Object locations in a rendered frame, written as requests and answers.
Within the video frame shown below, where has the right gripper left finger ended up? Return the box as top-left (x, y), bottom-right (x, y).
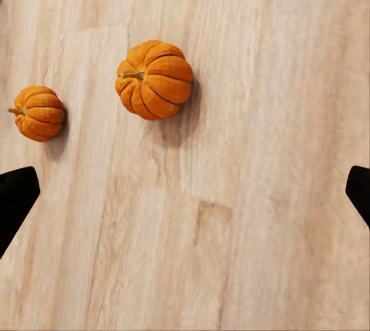
top-left (0, 166), bottom-right (40, 258)

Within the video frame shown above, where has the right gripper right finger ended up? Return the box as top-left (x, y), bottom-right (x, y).
top-left (345, 165), bottom-right (370, 228)

